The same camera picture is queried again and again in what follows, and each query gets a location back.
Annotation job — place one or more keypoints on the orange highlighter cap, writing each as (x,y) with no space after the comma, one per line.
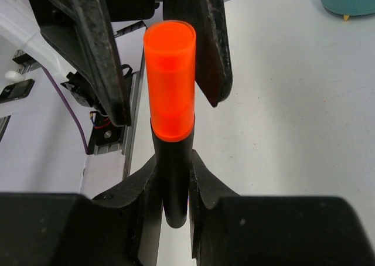
(170,55)

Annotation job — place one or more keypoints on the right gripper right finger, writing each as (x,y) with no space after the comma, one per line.
(230,229)

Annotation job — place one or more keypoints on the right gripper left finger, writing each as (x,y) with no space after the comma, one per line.
(120,226)

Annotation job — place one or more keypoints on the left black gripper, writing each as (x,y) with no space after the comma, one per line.
(81,32)

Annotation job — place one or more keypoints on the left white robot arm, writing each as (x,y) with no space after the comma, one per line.
(19,26)

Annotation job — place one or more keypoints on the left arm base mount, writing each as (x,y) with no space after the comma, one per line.
(105,136)

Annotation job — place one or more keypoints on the black smartphone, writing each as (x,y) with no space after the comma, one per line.
(16,91)

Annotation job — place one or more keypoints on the black highlighter orange tip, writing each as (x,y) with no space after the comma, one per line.
(173,164)

